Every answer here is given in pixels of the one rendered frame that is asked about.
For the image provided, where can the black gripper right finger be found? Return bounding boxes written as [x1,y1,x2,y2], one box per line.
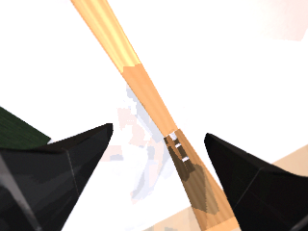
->
[204,133,308,231]

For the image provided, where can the light wooden board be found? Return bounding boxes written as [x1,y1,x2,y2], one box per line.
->
[70,0,178,140]

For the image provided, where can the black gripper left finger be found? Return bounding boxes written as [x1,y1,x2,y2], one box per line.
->
[0,122,114,231]

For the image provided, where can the wooden post with slot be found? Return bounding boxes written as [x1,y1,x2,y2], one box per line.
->
[164,128,239,231]

